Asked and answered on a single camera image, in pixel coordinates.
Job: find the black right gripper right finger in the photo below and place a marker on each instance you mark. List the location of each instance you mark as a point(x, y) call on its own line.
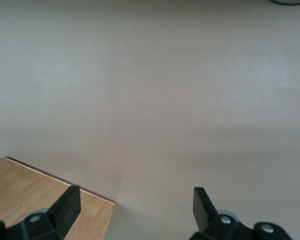
point(205, 212)

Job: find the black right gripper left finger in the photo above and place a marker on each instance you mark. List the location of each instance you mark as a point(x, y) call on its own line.
point(65, 212)

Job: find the wooden drawer cabinet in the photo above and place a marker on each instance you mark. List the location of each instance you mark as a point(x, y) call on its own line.
point(27, 185)

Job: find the table cover sheet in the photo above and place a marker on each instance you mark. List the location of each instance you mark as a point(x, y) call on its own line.
point(150, 75)

